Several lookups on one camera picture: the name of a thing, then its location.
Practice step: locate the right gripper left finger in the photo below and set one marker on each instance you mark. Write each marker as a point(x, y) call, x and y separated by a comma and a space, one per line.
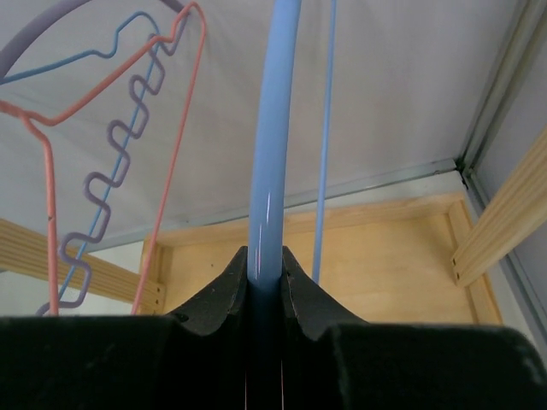
point(190, 358)

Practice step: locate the light blue hanger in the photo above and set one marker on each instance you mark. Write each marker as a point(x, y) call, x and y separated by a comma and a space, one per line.
point(97, 186)

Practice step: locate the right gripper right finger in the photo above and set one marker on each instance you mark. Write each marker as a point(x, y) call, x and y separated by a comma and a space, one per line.
point(334, 360)

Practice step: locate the wooden clothes rack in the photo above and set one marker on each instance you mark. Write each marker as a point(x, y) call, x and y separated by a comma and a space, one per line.
point(386, 256)

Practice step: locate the pink hanger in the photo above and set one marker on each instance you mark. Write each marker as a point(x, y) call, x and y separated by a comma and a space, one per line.
point(54, 133)

